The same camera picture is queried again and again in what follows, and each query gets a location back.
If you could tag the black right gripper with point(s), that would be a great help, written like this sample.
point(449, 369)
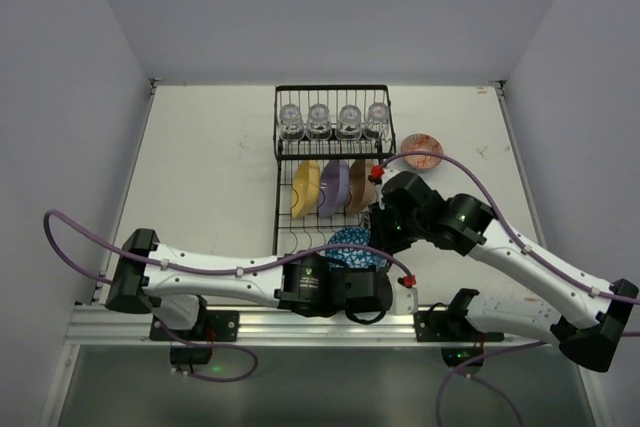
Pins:
point(379, 229)

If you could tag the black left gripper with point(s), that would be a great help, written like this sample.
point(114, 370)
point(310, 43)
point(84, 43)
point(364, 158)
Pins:
point(382, 289)

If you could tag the orange patterned ceramic bowl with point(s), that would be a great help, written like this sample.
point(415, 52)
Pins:
point(429, 148)

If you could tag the black floral patterned bowl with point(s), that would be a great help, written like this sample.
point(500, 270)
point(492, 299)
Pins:
point(365, 220)

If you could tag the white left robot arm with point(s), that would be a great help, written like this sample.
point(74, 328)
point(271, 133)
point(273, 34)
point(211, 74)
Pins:
point(172, 284)

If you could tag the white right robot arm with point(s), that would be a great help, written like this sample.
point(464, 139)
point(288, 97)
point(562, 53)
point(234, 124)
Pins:
point(583, 315)

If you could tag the brown textured bowl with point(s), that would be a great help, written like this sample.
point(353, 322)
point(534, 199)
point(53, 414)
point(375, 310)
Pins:
point(362, 191)

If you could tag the purple textured bowl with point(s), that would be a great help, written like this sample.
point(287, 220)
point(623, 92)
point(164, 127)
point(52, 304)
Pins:
point(334, 188)

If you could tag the clear drinking glass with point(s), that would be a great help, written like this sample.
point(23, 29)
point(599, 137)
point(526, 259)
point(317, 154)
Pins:
point(349, 123)
point(318, 125)
point(377, 121)
point(291, 123)

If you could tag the yellow textured bowl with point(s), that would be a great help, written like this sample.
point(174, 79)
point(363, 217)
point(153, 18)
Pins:
point(305, 188)

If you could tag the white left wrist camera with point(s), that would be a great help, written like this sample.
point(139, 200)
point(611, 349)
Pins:
point(405, 301)

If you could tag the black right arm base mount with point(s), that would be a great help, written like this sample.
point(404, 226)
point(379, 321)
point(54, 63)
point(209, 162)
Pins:
point(458, 339)

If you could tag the black wire dish rack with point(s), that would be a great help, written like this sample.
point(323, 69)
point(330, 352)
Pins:
point(293, 234)

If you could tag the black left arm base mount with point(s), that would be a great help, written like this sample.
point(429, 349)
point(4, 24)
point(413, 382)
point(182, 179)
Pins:
point(211, 326)

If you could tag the aluminium mounting rail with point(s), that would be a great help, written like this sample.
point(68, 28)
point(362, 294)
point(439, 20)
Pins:
point(96, 326)

